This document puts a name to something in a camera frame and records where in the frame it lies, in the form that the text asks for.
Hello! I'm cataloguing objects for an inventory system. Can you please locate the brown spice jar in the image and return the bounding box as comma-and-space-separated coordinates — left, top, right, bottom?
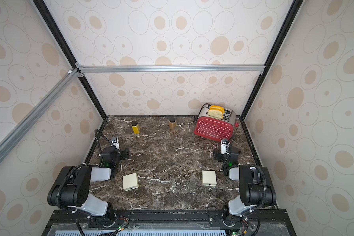
169, 117, 177, 131

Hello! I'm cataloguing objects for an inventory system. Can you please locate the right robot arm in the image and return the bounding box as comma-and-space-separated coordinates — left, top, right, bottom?
213, 147, 276, 226

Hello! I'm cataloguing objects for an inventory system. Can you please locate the cream square box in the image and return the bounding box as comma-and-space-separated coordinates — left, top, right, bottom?
202, 170, 217, 186

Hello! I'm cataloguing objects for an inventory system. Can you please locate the yellow spice jar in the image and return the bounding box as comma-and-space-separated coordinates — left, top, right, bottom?
131, 121, 141, 135

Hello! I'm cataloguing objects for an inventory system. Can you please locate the left aluminium rail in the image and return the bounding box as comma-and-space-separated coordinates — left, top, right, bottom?
0, 68, 79, 163

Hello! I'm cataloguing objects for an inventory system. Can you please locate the red polka dot toaster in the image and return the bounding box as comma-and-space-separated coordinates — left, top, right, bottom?
194, 103, 239, 142

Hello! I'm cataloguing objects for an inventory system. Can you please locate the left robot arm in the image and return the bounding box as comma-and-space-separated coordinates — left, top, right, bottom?
47, 129, 129, 220

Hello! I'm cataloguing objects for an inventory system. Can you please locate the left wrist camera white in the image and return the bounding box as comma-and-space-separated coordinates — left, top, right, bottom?
111, 137, 120, 149

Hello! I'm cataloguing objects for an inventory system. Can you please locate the aluminium rail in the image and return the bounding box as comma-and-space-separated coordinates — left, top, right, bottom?
79, 65, 265, 73
0, 68, 79, 163

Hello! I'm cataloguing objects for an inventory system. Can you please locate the cream drawer jewelry box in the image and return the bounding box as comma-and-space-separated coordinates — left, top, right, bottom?
123, 173, 139, 191

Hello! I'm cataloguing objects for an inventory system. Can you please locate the yellow toast slice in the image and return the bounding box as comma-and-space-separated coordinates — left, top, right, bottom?
209, 105, 225, 113

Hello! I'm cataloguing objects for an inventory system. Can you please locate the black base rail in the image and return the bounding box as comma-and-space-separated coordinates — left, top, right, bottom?
42, 208, 296, 236

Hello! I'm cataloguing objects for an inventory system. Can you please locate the back aluminium rail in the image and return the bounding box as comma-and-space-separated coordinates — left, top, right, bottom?
79, 65, 265, 73

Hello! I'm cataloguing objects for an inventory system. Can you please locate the black toaster cable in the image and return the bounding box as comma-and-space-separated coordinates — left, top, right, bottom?
194, 103, 212, 122

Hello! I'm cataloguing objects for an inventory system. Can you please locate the pale toast slice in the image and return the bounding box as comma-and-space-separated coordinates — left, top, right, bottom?
207, 109, 223, 119

